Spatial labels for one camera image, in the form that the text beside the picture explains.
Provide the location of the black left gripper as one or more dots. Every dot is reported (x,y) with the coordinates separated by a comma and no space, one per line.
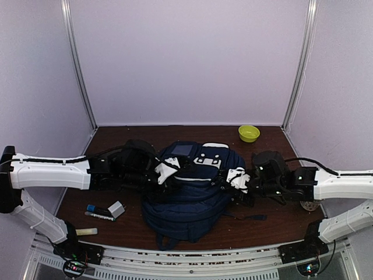
(172,184)

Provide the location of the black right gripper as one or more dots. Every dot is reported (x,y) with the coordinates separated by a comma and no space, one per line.
(248,203)

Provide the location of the navy blue student backpack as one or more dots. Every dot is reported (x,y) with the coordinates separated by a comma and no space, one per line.
(194,209)

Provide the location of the white power adapter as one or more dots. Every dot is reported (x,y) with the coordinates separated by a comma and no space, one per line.
(116,209)

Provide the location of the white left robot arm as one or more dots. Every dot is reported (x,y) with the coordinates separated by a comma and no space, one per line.
(135,163)

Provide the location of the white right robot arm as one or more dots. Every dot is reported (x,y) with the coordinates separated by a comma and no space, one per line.
(271,177)

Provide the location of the patterned mug orange inside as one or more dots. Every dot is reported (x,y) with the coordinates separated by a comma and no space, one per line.
(309,205)

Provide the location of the lime green bowl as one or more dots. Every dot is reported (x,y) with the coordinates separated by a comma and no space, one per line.
(248,133)

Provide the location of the blue cap black marker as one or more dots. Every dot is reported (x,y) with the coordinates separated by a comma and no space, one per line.
(98,210)

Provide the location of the white marker pen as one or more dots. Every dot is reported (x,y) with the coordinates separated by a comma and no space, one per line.
(99,216)

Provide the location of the pale yellow eraser stick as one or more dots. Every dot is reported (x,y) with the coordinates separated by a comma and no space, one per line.
(87,231)

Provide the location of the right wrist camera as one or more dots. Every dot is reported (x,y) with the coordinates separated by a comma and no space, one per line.
(233,180)

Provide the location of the front aluminium rail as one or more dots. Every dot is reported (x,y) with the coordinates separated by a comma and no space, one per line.
(262,262)

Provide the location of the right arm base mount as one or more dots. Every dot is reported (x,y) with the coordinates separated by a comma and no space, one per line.
(311,246)

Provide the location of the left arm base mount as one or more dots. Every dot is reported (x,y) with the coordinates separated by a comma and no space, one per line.
(71,249)

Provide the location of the right aluminium frame post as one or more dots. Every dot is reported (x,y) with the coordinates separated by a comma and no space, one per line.
(299,80)

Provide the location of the aluminium frame post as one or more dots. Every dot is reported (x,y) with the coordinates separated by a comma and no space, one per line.
(299,80)
(67,16)

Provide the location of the left aluminium frame post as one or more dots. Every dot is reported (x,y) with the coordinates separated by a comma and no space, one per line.
(67,16)

